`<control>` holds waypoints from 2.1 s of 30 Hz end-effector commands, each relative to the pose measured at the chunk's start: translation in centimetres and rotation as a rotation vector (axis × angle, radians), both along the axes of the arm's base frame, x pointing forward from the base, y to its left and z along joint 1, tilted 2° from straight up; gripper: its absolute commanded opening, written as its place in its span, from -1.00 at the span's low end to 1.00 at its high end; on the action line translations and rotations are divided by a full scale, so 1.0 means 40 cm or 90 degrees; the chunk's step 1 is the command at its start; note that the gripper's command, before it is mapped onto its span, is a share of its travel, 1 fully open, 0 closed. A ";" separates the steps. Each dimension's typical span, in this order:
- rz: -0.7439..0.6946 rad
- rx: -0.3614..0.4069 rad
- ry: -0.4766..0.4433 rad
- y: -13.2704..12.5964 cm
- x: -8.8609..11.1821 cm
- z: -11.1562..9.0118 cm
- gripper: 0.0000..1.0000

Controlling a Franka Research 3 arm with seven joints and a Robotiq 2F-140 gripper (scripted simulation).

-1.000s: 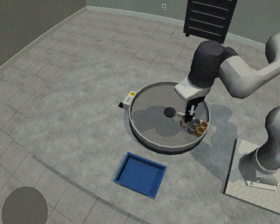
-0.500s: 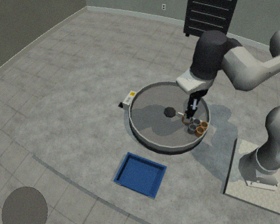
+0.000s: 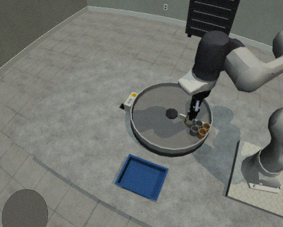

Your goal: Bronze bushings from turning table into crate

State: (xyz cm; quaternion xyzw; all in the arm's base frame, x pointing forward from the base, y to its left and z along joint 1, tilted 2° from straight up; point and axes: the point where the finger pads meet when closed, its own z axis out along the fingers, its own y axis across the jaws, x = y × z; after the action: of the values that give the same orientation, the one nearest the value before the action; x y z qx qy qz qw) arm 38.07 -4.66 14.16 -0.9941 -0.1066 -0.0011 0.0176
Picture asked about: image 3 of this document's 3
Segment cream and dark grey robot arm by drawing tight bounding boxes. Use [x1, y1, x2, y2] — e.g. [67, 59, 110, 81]
[178, 30, 283, 194]

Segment blue crate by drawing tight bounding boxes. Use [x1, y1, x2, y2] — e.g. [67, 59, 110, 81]
[115, 154, 168, 202]

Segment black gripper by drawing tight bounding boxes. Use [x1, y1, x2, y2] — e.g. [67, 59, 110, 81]
[186, 90, 211, 125]

